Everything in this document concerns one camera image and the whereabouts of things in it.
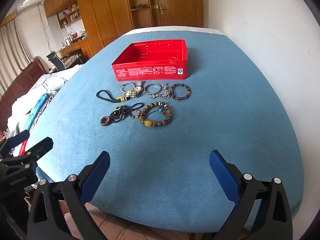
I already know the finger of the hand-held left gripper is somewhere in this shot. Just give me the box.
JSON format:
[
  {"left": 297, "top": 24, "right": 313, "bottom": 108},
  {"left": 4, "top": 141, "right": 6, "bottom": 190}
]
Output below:
[
  {"left": 0, "top": 137, "right": 54, "bottom": 167},
  {"left": 0, "top": 129, "right": 30, "bottom": 155}
]

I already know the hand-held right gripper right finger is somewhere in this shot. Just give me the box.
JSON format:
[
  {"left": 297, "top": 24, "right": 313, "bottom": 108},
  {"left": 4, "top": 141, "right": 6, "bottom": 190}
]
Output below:
[{"left": 209, "top": 150, "right": 293, "bottom": 240}]

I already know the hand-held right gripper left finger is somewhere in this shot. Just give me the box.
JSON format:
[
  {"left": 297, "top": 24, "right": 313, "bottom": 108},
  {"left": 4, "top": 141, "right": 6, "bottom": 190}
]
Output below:
[{"left": 27, "top": 151, "right": 111, "bottom": 240}]

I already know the black beaded pendant necklace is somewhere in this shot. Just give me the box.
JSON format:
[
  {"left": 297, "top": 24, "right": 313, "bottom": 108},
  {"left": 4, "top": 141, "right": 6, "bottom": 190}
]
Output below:
[{"left": 100, "top": 102, "right": 146, "bottom": 128}]

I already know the small brown beaded bracelet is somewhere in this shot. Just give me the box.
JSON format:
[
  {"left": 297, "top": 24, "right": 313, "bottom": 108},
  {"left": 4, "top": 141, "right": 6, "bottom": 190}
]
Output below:
[{"left": 128, "top": 108, "right": 144, "bottom": 121}]

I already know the brown beaded amber bracelet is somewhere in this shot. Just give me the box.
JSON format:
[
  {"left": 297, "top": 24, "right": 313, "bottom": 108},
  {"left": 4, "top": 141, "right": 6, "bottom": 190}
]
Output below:
[{"left": 142, "top": 101, "right": 173, "bottom": 128}]

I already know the black cord gold charm keychain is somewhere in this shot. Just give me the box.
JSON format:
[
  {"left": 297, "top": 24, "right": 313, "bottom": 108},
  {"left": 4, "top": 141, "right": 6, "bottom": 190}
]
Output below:
[{"left": 96, "top": 89, "right": 131, "bottom": 104}]

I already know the silver wristwatch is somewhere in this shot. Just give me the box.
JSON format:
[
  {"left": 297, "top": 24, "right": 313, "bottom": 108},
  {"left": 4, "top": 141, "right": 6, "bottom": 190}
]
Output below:
[{"left": 126, "top": 80, "right": 144, "bottom": 99}]

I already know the dark beaded bracelet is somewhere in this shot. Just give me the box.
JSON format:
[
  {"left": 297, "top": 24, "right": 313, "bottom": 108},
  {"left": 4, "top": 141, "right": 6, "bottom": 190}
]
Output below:
[{"left": 170, "top": 83, "right": 193, "bottom": 101}]

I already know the wide silver bangle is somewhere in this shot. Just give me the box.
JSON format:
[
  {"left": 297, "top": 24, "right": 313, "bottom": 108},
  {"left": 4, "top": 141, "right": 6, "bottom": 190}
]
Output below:
[{"left": 144, "top": 83, "right": 161, "bottom": 98}]

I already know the silver chain bracelet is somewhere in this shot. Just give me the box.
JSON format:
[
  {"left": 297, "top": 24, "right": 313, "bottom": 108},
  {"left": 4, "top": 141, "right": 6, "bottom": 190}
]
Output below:
[{"left": 156, "top": 82, "right": 172, "bottom": 100}]

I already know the red tin box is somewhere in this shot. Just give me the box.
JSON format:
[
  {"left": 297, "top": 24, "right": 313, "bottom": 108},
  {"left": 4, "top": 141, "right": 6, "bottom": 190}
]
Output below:
[{"left": 111, "top": 39, "right": 188, "bottom": 82}]

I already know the teal cloth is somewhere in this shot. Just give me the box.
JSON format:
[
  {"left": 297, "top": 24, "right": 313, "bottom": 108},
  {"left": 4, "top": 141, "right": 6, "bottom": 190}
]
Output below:
[{"left": 24, "top": 93, "right": 50, "bottom": 131}]

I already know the dark wooden headboard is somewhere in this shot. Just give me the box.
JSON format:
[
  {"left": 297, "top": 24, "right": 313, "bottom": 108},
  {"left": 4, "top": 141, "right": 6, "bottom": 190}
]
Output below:
[{"left": 0, "top": 56, "right": 48, "bottom": 131}]

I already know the white bedding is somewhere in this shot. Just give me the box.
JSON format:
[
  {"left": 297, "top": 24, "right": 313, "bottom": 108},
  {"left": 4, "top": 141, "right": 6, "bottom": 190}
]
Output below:
[{"left": 0, "top": 64, "right": 83, "bottom": 142}]

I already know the blue tablecloth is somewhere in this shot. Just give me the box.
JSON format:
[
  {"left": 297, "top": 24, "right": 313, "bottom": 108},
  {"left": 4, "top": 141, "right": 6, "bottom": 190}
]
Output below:
[{"left": 31, "top": 27, "right": 304, "bottom": 233}]

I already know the beige curtain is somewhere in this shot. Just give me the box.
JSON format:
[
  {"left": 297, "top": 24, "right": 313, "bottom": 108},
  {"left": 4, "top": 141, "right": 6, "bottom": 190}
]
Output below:
[{"left": 0, "top": 12, "right": 33, "bottom": 96}]

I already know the black office chair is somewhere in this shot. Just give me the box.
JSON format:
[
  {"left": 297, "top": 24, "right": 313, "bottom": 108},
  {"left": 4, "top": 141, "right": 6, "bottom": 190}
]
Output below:
[{"left": 46, "top": 51, "right": 67, "bottom": 73}]

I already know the thin silver bangle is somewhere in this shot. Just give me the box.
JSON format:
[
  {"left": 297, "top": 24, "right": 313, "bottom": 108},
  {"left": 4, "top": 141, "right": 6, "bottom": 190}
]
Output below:
[{"left": 120, "top": 83, "right": 136, "bottom": 93}]

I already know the wooden desk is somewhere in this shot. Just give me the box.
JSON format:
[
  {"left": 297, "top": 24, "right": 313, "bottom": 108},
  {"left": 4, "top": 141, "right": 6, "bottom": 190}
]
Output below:
[{"left": 59, "top": 38, "right": 104, "bottom": 61}]

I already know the wooden bookshelf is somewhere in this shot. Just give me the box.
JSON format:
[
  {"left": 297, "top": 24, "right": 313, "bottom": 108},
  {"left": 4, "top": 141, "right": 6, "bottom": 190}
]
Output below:
[{"left": 56, "top": 2, "right": 82, "bottom": 29}]

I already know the white air conditioner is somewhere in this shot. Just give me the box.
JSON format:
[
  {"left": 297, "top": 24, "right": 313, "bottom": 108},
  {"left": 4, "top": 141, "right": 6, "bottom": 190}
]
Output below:
[{"left": 17, "top": 0, "right": 44, "bottom": 12}]

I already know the wooden wardrobe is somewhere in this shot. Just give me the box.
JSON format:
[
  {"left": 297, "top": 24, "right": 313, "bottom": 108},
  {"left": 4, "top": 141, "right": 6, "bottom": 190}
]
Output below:
[{"left": 43, "top": 0, "right": 133, "bottom": 53}]

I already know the wooden corner shelf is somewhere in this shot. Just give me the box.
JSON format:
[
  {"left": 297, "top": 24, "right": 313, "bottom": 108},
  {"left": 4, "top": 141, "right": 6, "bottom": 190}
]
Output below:
[{"left": 124, "top": 0, "right": 153, "bottom": 30}]

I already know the wooden door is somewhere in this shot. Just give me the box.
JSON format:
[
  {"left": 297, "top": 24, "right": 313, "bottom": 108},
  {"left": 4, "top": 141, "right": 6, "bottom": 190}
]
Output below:
[{"left": 149, "top": 0, "right": 204, "bottom": 28}]

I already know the wall cable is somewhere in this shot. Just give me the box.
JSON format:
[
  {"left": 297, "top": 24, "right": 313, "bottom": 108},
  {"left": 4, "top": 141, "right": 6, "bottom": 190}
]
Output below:
[{"left": 37, "top": 3, "right": 61, "bottom": 52}]

